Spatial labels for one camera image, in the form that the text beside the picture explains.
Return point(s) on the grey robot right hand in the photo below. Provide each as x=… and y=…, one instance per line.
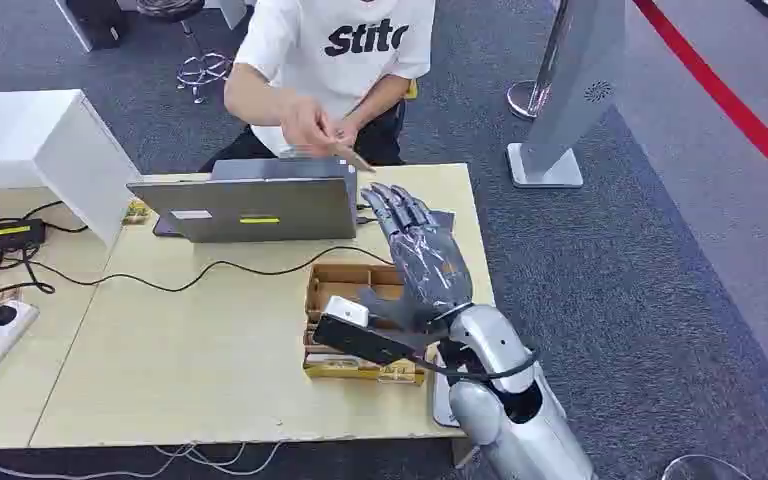
x=432, y=265

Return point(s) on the person's right hand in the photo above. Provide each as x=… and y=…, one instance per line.
x=308, y=129

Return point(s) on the person's left hand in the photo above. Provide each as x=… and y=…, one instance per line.
x=347, y=132

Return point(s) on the thin card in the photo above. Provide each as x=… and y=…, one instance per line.
x=356, y=160

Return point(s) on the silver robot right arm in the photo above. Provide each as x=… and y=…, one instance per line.
x=493, y=338

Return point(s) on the dark flat pad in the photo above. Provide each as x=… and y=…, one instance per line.
x=444, y=220

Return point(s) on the person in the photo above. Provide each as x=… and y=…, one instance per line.
x=331, y=73

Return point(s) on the grey laptop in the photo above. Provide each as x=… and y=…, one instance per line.
x=258, y=205

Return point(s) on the wooden card box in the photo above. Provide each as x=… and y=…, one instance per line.
x=341, y=281

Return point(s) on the white card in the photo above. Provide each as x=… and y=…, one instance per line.
x=331, y=361

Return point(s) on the white flat device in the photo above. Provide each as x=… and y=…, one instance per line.
x=442, y=404

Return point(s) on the black stool with chrome base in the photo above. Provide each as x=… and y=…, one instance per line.
x=168, y=8

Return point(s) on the small yellow item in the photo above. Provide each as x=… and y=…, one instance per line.
x=137, y=212

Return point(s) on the black bin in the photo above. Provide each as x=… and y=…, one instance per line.
x=96, y=23

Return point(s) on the grey kiosk stand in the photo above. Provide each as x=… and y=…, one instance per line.
x=583, y=66

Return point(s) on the white cabinet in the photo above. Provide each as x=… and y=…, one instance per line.
x=20, y=139

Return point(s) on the black power adapter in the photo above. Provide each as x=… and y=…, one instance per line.
x=13, y=235

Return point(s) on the clear plastic dome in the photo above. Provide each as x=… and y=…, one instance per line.
x=702, y=465

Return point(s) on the red floor tape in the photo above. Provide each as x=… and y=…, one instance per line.
x=722, y=93

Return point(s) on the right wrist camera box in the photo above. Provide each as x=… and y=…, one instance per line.
x=357, y=341

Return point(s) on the chrome stanchion post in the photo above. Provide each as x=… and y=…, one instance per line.
x=523, y=99

